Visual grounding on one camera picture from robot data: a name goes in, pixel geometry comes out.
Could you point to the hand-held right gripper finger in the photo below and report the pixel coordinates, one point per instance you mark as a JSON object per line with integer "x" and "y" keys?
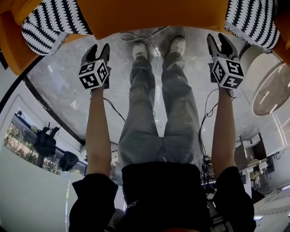
{"x": 227, "y": 48}
{"x": 213, "y": 46}

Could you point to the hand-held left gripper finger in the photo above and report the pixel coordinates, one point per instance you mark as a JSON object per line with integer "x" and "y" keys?
{"x": 90, "y": 53}
{"x": 106, "y": 53}

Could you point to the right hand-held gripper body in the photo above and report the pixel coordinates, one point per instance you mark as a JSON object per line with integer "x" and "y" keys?
{"x": 228, "y": 72}

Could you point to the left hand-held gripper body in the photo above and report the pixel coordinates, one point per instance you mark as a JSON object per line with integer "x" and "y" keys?
{"x": 93, "y": 74}

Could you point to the black white striped cushion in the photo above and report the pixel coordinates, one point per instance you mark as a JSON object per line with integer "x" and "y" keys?
{"x": 251, "y": 20}
{"x": 49, "y": 25}

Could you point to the person's left forearm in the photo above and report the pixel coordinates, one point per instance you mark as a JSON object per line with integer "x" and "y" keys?
{"x": 97, "y": 131}

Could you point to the person's right forearm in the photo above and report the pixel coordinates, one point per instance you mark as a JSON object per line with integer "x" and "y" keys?
{"x": 224, "y": 131}

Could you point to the person's left white shoe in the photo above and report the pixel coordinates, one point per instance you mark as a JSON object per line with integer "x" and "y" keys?
{"x": 139, "y": 49}

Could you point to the person's white shoe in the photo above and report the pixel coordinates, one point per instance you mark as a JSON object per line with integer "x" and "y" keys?
{"x": 177, "y": 45}
{"x": 139, "y": 49}

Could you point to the person's right white shoe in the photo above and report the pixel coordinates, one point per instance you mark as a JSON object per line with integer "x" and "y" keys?
{"x": 177, "y": 45}

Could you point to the orange sofa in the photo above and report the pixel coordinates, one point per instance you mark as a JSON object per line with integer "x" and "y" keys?
{"x": 147, "y": 15}

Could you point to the grey jeans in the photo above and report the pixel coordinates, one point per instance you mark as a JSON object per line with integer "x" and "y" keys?
{"x": 140, "y": 113}

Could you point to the black backpack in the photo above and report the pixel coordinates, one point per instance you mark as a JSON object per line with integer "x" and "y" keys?
{"x": 45, "y": 142}

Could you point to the black bag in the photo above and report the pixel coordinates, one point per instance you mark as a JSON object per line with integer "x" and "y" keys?
{"x": 69, "y": 161}

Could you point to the black shirt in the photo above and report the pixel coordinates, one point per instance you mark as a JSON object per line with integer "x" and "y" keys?
{"x": 158, "y": 194}

